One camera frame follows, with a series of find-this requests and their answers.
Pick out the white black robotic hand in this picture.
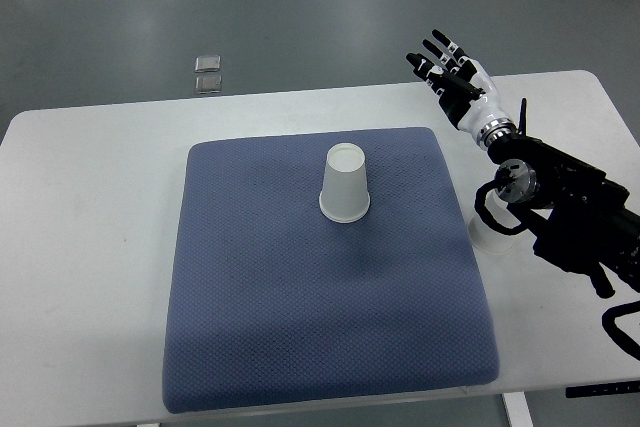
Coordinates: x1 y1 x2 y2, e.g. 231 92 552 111
406 29 516 150

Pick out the white paper cup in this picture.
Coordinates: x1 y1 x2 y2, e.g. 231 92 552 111
467 192 518 254
319 143 370 223

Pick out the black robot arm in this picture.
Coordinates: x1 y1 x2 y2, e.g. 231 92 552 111
474 116 639 298

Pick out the upper metal floor plate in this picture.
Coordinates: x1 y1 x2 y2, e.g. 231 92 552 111
194 54 221 73

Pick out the metal floor plate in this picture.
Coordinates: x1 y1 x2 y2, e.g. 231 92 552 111
194 54 221 73
195 75 222 95

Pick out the lower metal floor plate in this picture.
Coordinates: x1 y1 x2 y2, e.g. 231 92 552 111
195 75 222 95

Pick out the blue textured cushion mat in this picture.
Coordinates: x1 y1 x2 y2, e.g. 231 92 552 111
163 127 499 413

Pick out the white table leg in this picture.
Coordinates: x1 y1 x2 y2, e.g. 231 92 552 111
502 392 534 427

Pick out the black table control panel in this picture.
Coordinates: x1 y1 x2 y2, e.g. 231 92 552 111
565 380 640 399

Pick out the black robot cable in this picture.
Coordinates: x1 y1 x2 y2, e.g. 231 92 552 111
600 300 640 362

